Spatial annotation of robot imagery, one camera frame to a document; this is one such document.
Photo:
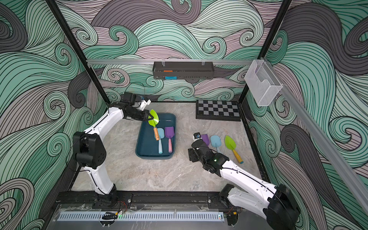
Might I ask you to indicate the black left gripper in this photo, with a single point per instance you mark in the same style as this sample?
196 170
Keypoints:
145 113

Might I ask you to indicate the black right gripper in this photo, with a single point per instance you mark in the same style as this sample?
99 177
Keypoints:
194 154

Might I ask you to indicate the green shovel brown handle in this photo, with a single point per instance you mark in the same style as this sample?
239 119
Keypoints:
154 123

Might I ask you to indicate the light blue shovel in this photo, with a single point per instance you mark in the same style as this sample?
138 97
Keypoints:
161 136
216 142

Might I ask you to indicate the purple shovel pink handle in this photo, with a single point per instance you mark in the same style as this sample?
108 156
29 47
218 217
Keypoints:
169 133
206 139

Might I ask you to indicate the green shovel yellow handle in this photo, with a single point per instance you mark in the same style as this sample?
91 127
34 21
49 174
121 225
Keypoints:
230 144

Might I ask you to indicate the dark teal storage box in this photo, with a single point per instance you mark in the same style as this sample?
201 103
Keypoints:
147 146

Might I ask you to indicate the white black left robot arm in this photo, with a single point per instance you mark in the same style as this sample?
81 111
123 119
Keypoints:
88 146

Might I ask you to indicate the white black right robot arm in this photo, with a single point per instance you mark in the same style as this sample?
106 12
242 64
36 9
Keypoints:
276 204

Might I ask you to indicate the black white chessboard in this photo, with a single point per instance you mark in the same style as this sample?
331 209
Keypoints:
217 110

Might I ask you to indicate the white perforated strip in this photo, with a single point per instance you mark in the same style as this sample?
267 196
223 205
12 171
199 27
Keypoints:
213 216

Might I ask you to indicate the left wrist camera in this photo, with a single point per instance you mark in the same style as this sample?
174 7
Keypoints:
144 103

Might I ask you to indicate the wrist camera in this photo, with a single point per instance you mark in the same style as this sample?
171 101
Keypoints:
144 103
197 136

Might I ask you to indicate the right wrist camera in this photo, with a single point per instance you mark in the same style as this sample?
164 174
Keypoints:
197 136

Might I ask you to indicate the black wall shelf tray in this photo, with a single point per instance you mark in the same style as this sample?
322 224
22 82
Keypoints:
183 71

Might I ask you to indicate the aluminium back rail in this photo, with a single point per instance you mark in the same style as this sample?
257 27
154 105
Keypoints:
111 61

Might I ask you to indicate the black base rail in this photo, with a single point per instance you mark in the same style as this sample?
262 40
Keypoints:
134 200

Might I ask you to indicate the clear acrylic wall holder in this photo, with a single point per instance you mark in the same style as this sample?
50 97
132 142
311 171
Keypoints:
263 82

